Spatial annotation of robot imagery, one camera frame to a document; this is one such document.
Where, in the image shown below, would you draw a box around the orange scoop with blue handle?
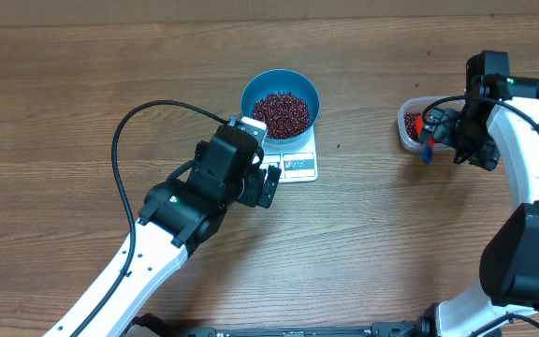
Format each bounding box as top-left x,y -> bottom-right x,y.
415,115 -> 435,165

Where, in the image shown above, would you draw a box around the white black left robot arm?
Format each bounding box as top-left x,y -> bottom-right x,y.
48,117 -> 280,336

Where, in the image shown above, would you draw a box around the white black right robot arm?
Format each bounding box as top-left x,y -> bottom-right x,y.
414,51 -> 539,336

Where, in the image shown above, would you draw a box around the white digital kitchen scale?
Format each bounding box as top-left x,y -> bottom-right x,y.
260,126 -> 318,183

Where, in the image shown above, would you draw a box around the red beans in bowl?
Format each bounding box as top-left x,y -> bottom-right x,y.
252,92 -> 311,139

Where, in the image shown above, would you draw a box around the teal blue plastic bowl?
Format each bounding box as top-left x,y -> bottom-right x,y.
240,69 -> 320,131

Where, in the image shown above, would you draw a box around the red adzuki beans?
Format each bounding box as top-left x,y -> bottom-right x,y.
403,112 -> 421,142

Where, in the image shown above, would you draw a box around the clear plastic food container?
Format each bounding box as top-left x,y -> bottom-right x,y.
397,95 -> 464,154

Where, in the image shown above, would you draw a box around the cardboard back panel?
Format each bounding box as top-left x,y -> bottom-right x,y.
0,0 -> 539,27

